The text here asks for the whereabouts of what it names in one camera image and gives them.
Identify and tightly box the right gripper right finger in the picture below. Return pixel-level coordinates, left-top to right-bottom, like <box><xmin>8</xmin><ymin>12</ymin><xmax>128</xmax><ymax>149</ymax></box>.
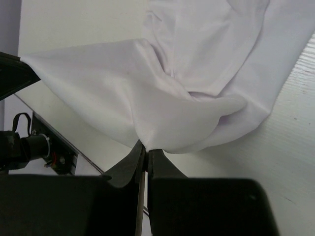
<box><xmin>148</xmin><ymin>150</ymin><xmax>279</xmax><ymax>236</ymax></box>

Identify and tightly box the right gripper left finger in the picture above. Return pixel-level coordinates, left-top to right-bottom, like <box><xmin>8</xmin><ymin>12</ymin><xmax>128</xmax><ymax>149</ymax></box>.
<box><xmin>0</xmin><ymin>142</ymin><xmax>145</xmax><ymax>236</ymax></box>

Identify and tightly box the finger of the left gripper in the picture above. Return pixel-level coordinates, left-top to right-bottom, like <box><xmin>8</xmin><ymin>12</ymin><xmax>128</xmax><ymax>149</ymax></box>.
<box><xmin>0</xmin><ymin>52</ymin><xmax>40</xmax><ymax>101</ymax></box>

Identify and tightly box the white t shirt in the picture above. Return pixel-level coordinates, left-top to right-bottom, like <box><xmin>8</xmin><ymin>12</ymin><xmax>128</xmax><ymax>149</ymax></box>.
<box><xmin>21</xmin><ymin>0</ymin><xmax>315</xmax><ymax>153</ymax></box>

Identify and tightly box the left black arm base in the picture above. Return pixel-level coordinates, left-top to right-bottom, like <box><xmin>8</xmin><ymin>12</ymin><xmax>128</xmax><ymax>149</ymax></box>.
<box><xmin>0</xmin><ymin>112</ymin><xmax>79</xmax><ymax>176</ymax></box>

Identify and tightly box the metal table edge rail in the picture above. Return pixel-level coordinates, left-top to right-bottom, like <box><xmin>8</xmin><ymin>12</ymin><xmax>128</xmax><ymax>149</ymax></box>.
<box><xmin>5</xmin><ymin>95</ymin><xmax>103</xmax><ymax>176</ymax></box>

